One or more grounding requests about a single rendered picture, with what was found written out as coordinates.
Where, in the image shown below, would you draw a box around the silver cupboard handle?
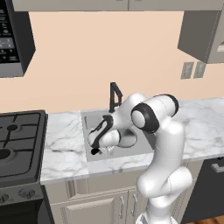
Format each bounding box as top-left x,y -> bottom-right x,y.
118,195 -> 125,220
131,193 -> 138,218

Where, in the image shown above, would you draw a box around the silver dishwasher handle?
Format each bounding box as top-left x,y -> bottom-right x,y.
211,162 -> 224,174

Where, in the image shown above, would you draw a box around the grey wall socket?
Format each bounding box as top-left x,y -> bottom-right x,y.
193,60 -> 207,80
180,61 -> 195,81

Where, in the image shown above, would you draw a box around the beige panel under sink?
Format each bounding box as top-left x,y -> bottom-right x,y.
66,169 -> 151,200

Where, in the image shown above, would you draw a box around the black stove knob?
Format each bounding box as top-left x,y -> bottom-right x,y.
0,192 -> 10,205
18,187 -> 36,200

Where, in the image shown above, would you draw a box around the black microwave oven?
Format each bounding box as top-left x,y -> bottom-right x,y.
0,0 -> 37,79

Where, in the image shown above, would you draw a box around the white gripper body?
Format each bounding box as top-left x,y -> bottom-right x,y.
99,145 -> 117,157

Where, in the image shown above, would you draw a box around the beige cupboard door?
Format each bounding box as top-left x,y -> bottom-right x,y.
59,191 -> 130,224
127,187 -> 150,224

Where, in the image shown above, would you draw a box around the steel sink basin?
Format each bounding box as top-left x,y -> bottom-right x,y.
80,108 -> 156,163

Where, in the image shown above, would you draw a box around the black dishwasher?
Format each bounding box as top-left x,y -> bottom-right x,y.
180,157 -> 224,224

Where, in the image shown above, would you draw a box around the black tap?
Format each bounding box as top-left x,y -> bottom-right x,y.
108,81 -> 123,114

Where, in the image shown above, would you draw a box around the black stove with hob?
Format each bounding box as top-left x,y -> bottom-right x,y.
0,109 -> 56,224

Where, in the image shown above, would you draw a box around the grey wall cupboards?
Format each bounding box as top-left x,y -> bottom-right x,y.
11,0 -> 224,12

